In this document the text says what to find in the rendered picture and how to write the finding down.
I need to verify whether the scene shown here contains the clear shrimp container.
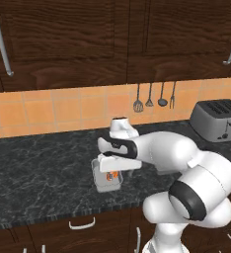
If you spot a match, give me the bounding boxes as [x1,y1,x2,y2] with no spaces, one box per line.
[91,158,123,194]

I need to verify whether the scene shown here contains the grey toaster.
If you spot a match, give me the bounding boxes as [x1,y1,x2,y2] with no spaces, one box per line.
[189,98,231,143]

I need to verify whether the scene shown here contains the silver base cupboard handle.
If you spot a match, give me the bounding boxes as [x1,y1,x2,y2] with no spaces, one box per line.
[134,226,142,253]

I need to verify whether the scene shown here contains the grey slotted spatula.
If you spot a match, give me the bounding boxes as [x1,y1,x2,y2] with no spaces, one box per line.
[132,83,144,114]

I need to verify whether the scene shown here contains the wide dark wood cupboard door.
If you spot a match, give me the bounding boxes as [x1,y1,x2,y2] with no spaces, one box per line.
[0,0,130,93]

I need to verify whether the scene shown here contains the dark wood base cupboard door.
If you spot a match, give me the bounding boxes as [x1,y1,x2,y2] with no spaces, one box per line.
[129,207,160,253]

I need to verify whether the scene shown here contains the grey hanging fork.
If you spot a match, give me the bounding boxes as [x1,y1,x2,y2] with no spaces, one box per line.
[169,81,178,110]

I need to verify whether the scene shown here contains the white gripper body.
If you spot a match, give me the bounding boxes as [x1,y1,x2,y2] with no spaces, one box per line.
[98,156,143,173]

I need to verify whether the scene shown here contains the dark wood drawer front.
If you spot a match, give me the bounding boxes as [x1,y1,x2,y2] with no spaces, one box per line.
[27,209,132,253]

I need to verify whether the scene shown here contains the grey hanging ladle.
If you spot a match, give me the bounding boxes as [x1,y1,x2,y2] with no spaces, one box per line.
[157,81,169,108]

